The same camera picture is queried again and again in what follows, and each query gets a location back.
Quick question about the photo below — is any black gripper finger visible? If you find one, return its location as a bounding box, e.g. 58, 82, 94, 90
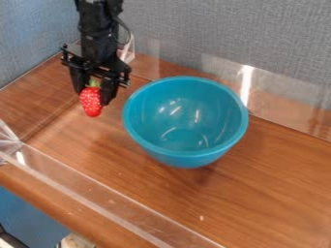
70, 67, 90, 93
102, 77, 119, 106

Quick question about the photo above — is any clear acrylic barrier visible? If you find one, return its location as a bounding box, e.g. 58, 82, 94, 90
0, 120, 226, 248
130, 39, 331, 142

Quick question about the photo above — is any clear acrylic corner bracket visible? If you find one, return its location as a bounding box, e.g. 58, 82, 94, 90
117, 34, 135, 64

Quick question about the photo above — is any red toy strawberry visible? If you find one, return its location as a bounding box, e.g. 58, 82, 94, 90
79, 79, 103, 117

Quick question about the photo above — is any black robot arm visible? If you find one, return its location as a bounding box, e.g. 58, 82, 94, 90
62, 0, 133, 106

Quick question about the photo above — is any clear acrylic front barrier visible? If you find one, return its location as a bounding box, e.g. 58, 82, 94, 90
0, 120, 226, 248

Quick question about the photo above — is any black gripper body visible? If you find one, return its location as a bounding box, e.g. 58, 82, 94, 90
62, 44, 133, 87

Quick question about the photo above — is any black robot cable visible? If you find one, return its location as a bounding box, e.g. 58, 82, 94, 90
115, 15, 133, 47

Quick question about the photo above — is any blue plastic bowl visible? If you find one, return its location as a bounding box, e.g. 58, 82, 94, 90
123, 76, 249, 169

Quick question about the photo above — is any clear acrylic back barrier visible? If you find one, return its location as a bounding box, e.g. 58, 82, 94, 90
130, 39, 331, 142

